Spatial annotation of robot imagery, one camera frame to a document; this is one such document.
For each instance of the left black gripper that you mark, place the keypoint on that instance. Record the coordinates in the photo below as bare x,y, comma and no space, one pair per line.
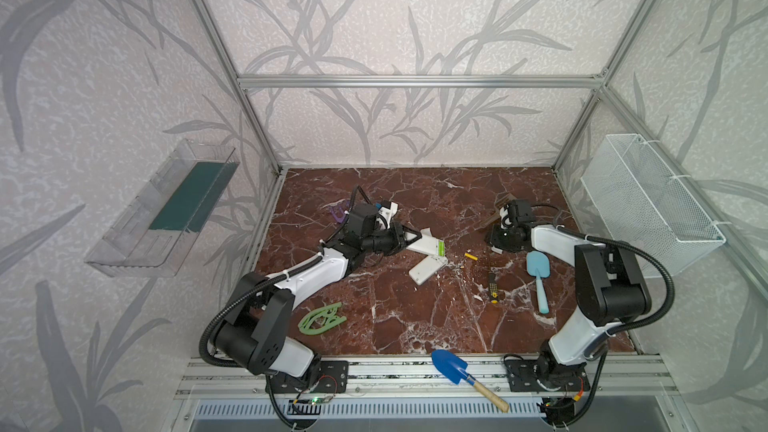
399,237

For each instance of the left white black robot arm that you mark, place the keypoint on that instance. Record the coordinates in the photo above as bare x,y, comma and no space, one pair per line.
251,330

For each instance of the green plastic hanger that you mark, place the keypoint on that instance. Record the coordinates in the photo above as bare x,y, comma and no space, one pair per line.
321,320

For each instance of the light blue spatula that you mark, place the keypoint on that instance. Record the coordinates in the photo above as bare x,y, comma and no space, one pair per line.
540,279

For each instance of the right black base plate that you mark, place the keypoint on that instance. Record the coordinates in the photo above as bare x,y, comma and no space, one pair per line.
544,376

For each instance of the blue shovel wooden handle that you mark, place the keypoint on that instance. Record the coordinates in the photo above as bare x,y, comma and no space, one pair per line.
455,370

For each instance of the aluminium front rail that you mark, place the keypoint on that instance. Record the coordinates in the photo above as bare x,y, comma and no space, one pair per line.
401,376

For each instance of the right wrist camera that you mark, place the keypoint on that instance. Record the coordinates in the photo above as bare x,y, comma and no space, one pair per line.
508,217

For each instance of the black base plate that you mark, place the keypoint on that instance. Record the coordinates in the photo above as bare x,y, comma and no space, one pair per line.
325,377
544,376

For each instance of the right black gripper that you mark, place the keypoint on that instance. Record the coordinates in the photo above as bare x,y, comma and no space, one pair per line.
501,237

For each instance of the purple toy garden fork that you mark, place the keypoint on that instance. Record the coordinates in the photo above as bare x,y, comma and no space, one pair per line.
339,212

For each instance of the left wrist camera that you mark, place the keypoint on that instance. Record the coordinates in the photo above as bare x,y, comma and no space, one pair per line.
386,211

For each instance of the white wire basket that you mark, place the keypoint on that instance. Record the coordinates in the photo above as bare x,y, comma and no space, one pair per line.
643,202

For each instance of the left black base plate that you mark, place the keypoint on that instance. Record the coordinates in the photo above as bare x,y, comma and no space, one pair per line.
325,377

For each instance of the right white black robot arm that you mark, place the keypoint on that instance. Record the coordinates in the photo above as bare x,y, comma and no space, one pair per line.
618,287

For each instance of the white remote control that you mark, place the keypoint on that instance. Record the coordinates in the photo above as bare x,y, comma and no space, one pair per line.
426,268
431,245

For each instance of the clear plastic wall bin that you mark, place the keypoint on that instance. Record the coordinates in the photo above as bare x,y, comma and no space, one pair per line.
158,229

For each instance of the black yellow screwdriver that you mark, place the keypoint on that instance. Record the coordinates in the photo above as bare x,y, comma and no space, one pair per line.
493,289

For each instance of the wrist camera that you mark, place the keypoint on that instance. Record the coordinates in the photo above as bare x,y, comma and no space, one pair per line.
386,211
508,217

